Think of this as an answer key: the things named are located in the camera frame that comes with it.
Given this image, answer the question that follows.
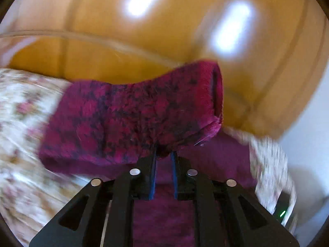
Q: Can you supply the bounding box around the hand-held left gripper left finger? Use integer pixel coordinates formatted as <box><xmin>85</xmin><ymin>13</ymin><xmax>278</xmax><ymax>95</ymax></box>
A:
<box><xmin>29</xmin><ymin>144</ymin><xmax>158</xmax><ymax>247</ymax></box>

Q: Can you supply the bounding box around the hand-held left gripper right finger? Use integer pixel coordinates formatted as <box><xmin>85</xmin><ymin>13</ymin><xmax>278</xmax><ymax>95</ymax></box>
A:
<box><xmin>171</xmin><ymin>151</ymin><xmax>300</xmax><ymax>247</ymax></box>

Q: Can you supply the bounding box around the floral bedspread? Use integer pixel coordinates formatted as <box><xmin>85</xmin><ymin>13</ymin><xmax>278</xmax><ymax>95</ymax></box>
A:
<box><xmin>0</xmin><ymin>68</ymin><xmax>297</xmax><ymax>245</ymax></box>

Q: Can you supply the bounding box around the wooden wardrobe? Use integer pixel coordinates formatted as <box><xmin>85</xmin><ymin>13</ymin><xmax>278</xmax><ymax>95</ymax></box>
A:
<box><xmin>0</xmin><ymin>0</ymin><xmax>325</xmax><ymax>140</ymax></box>

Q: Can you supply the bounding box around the maroon floral garment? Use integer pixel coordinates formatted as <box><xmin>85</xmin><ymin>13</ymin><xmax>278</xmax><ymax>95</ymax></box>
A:
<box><xmin>38</xmin><ymin>60</ymin><xmax>257</xmax><ymax>247</ymax></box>

